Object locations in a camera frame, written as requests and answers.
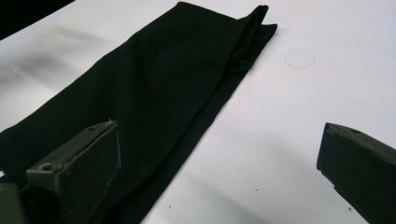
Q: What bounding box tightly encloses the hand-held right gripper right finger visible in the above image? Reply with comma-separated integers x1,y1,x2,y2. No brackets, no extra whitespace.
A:
317,121,396,224

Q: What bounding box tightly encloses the black tank top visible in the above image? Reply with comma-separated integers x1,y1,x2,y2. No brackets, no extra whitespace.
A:
0,1,278,224

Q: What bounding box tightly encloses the thin grey thread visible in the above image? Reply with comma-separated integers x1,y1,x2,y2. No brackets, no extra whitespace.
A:
283,49,318,70

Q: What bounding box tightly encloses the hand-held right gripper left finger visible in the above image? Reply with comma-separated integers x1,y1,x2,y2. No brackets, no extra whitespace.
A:
26,120,121,224

